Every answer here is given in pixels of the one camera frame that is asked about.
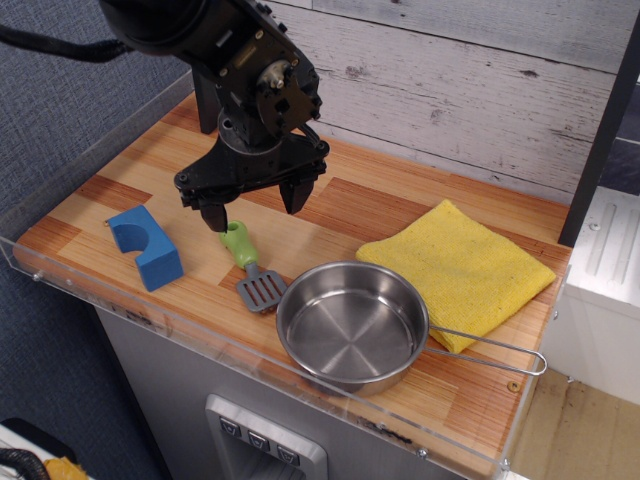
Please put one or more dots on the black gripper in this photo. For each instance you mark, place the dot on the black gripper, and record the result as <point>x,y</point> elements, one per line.
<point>233,167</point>

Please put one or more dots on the green handled grey spatula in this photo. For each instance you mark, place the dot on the green handled grey spatula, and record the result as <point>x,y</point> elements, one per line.
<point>260,290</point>

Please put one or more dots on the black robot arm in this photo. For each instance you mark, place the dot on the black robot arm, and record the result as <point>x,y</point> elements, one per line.
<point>266,87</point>

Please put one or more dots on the yellow cloth napkin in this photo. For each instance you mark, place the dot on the yellow cloth napkin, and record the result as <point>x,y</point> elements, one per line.
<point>471,279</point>

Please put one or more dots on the blue arch block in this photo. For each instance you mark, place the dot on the blue arch block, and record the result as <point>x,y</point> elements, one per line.
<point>158,261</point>

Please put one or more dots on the stainless steel pan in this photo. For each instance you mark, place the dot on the stainless steel pan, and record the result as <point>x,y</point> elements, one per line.
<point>355,327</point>

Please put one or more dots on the grey cabinet with dispenser panel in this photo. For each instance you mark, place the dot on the grey cabinet with dispenser panel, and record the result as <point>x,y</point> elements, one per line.
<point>211,421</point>

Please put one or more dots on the yellow object bottom left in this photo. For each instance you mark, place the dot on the yellow object bottom left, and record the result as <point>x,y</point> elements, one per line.
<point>64,469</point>

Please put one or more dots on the white appliance at right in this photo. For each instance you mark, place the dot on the white appliance at right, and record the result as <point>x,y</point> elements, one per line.
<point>593,335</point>

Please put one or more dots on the dark left post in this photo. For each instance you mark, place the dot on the dark left post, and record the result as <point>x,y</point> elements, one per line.
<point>207,102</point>

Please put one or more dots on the dark post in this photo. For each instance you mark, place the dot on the dark post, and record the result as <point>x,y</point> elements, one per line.
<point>207,102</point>
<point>610,123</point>

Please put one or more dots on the clear acrylic guard rail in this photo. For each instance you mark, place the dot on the clear acrylic guard rail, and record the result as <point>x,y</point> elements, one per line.
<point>459,415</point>

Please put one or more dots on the dark right post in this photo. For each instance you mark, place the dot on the dark right post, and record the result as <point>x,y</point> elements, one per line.
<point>610,123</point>

